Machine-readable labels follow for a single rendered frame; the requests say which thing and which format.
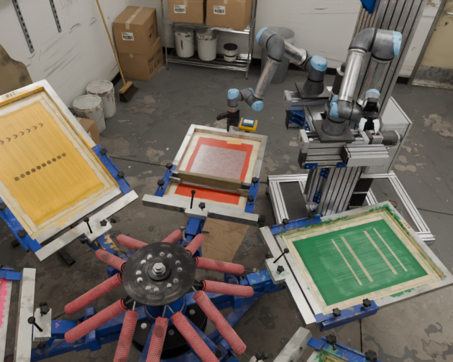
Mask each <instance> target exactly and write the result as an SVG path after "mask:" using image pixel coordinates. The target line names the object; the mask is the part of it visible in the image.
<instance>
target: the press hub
mask: <svg viewBox="0 0 453 362"><path fill-rule="evenodd" d="M195 277H196V265H195V262H194V260H193V257H192V256H191V255H190V253H189V252H188V251H187V250H186V249H184V248H183V247H182V246H179V245H178V244H175V243H170V242H157V243H151V244H148V245H146V246H143V247H142V248H140V249H138V250H137V251H135V252H134V253H133V254H132V255H131V256H130V258H129V259H128V260H127V262H126V264H125V265H124V269H123V272H122V283H123V286H124V289H125V291H126V293H127V294H128V295H127V298H126V300H127V301H129V300H130V299H133V300H132V301H131V302H129V309H128V310H130V309H132V308H133V304H134V301H135V302H136V304H135V307H134V308H136V307H141V306H144V311H145V314H146V317H147V318H144V319H141V320H138V321H137V324H136V327H135V330H134V335H133V339H132V344H133V345H134V347H135V348H136V349H137V350H138V351H139V352H140V353H141V352H142V350H143V348H144V346H145V342H146V340H147V336H148V334H149V332H150V328H151V327H152V324H153V323H154V324H155V321H156V317H158V316H161V317H162V316H163V310H164V306H165V305H169V306H170V308H171V309H172V310H173V312H177V311H181V312H182V313H183V314H184V315H185V316H186V317H187V318H188V319H189V320H190V321H191V322H192V323H193V324H194V325H196V326H197V327H198V328H199V329H200V330H201V331H202V332H203V333H205V330H206V326H207V321H208V317H207V316H206V314H205V313H204V312H203V310H202V309H201V308H200V307H199V306H198V304H194V305H190V306H186V296H185V294H188V293H191V292H194V291H193V289H192V288H191V287H192V286H193V284H199V282H198V281H197V280H196V279H195ZM193 287H194V288H195V290H196V291H199V288H198V286H193ZM172 315H173V313H172V312H171V311H170V310H169V308H168V307H166V310H165V316H164V317H167V318H168V320H169V321H168V327H167V330H166V334H165V340H164V343H163V349H162V353H161V357H160V360H163V362H188V357H189V355H188V354H187V352H189V351H190V350H191V349H190V348H189V347H188V345H187V344H186V343H187V341H186V339H185V338H184V337H183V336H182V335H181V333H180V332H179V330H178V329H177V328H176V326H174V324H173V323H172V322H171V320H170V317H171V316H172Z"/></svg>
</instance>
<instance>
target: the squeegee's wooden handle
mask: <svg viewBox="0 0 453 362"><path fill-rule="evenodd" d="M178 178H181V182H182V181H185V182H193V183H198V184H202V185H210V186H214V187H222V188H226V189H230V190H236V191H237V188H239V189H242V181H241V180H233V179H228V178H224V177H216V176H211V175H204V174H199V173H195V172H186V171H183V170H179V171H178Z"/></svg>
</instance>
